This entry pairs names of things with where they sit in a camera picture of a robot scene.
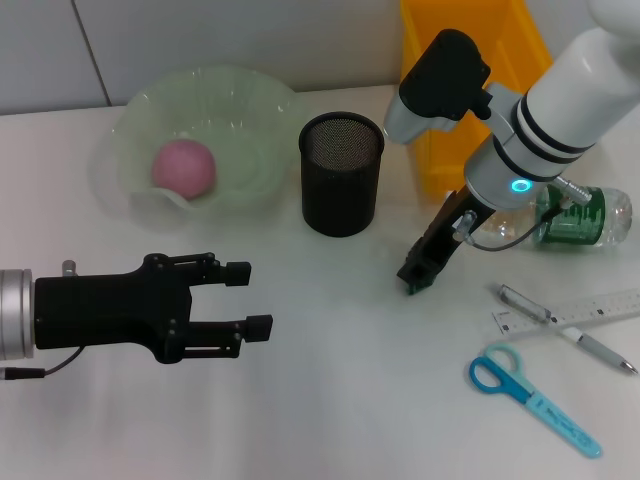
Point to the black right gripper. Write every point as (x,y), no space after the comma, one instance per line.
(450,225)

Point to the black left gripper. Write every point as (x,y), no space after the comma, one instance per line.
(105,310)

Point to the pink peach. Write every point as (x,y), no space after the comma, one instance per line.
(185,170)

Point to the clear water bottle green label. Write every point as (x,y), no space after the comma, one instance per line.
(580,225)

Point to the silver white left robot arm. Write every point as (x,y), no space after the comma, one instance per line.
(15,315)

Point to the black mesh pen cup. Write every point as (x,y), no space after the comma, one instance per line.
(340,190)

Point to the pale green glass fruit plate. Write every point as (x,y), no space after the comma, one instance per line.
(250,130)

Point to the clear plastic ruler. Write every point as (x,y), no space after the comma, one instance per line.
(600,305)

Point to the blue scissors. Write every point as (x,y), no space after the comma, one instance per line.
(550,406)

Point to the grey white ballpoint pen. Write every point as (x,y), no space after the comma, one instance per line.
(600,350)

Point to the yellow plastic bin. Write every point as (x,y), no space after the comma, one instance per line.
(505,20)

